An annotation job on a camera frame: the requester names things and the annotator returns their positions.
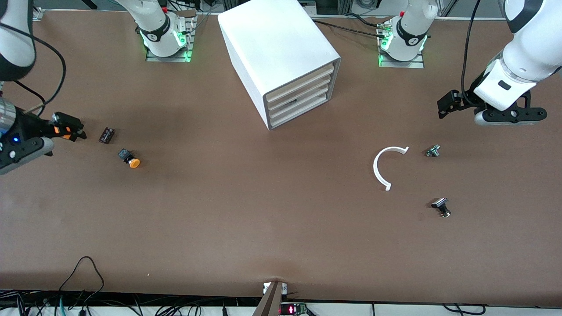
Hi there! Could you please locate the orange mushroom push button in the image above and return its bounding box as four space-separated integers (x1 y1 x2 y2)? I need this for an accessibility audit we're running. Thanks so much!
118 149 141 169

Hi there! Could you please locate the grey camera mount bar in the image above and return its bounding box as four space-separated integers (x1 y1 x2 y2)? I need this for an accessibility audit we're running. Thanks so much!
252 281 288 316

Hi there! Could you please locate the circuit board with red display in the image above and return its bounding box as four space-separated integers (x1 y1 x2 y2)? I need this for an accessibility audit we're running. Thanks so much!
280 302 308 316

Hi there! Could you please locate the orange black button box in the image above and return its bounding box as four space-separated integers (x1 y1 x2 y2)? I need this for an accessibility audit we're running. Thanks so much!
53 125 84 142

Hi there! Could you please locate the white drawer cabinet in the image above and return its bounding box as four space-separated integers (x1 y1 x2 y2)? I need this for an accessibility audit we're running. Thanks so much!
217 0 342 131

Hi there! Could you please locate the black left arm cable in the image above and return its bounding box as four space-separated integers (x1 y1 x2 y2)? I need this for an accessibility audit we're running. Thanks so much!
460 0 480 108

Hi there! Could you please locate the white C-shaped ring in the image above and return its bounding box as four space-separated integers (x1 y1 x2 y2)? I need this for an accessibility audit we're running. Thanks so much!
373 146 410 192

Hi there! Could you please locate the ribbed metal base plate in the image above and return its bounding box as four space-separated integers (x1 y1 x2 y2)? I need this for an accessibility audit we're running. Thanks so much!
146 11 196 62
378 18 425 69

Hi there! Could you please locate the thin black cable loop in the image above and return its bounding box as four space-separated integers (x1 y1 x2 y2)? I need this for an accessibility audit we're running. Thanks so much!
58 256 105 308

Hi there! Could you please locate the drawer with dark mark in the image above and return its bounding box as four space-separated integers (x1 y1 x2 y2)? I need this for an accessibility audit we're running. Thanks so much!
269 83 332 120

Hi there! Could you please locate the black cable behind cabinet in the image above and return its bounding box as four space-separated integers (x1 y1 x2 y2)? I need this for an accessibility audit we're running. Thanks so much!
313 20 383 38

